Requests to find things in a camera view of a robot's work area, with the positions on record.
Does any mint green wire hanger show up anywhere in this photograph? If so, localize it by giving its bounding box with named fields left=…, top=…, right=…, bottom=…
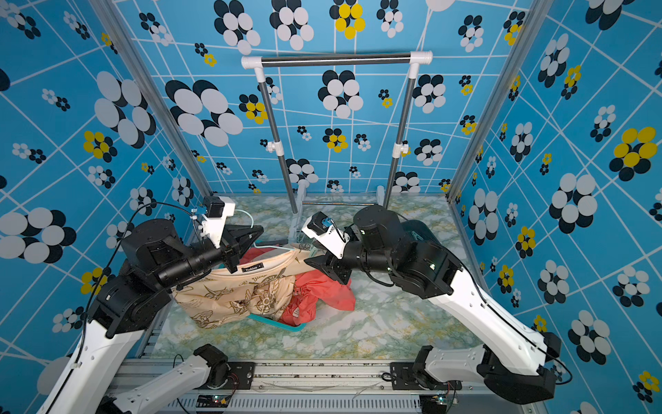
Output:
left=229, top=209, right=315, bottom=252

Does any beige compass print t-shirt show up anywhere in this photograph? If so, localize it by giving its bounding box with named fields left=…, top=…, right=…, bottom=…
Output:
left=173, top=246, right=313, bottom=329

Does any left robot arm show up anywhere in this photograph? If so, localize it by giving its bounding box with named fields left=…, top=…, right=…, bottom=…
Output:
left=40, top=219, right=264, bottom=413

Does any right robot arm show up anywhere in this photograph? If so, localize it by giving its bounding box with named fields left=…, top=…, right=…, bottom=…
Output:
left=302, top=205, right=561, bottom=405

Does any red garment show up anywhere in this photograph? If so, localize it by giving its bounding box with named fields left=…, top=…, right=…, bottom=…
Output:
left=230, top=248, right=356, bottom=326

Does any teal laundry basket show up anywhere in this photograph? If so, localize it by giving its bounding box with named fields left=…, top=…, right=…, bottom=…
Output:
left=248, top=314, right=306, bottom=333

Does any dark grey clothespin tray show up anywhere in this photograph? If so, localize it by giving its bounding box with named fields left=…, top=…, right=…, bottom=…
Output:
left=402, top=220, right=442, bottom=248

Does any metal clothes rack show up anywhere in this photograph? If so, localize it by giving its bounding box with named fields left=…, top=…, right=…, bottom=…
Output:
left=240, top=52, right=444, bottom=245

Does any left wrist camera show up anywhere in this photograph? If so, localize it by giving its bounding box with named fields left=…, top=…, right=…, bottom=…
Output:
left=199, top=195, right=236, bottom=248

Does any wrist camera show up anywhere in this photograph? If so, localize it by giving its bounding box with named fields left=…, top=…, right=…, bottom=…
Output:
left=199, top=195, right=236, bottom=248
left=302, top=211, right=350, bottom=259

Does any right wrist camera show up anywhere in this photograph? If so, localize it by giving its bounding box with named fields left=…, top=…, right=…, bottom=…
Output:
left=302, top=211, right=350, bottom=259

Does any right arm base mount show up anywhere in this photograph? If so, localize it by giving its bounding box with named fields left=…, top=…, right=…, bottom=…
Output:
left=388, top=362, right=463, bottom=393

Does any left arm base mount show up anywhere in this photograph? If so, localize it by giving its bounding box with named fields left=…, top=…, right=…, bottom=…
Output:
left=196, top=362, right=256, bottom=391

